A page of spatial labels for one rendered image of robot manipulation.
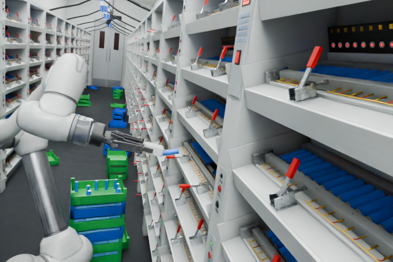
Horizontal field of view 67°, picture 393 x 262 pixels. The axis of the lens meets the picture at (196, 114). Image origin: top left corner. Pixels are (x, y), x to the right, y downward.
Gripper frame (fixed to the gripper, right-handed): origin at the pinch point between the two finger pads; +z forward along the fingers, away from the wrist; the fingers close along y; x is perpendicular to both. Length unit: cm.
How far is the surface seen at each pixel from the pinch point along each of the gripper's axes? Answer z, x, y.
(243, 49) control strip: 6.4, -37.3, -31.4
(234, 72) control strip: 7.5, -31.9, -28.4
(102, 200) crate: -6, 58, 66
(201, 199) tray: 17.2, 7.6, -13.2
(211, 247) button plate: 17.7, 12.6, -29.6
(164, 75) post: 11, -19, 106
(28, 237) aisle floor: -43, 117, 107
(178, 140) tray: 16.8, 4.0, 35.5
